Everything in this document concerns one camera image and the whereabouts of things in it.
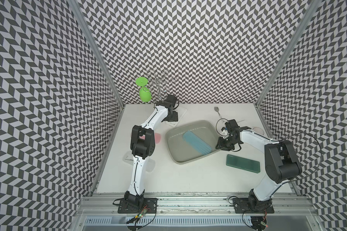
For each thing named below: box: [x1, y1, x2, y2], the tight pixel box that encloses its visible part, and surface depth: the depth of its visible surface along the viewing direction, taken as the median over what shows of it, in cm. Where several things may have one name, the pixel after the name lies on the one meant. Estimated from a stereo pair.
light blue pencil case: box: [183, 130, 213, 155], surface depth 99 cm
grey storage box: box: [164, 119, 220, 166], surface depth 99 cm
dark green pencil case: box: [226, 154, 261, 174], surface depth 91 cm
